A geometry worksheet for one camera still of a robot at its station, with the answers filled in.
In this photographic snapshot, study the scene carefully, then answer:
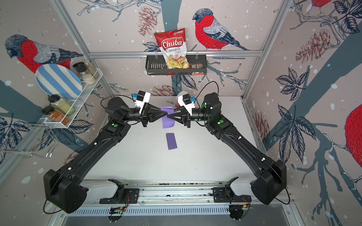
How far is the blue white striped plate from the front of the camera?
2.17 feet

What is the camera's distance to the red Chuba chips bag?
2.63 ft

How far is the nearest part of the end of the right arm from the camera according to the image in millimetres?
565

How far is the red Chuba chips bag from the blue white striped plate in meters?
0.54
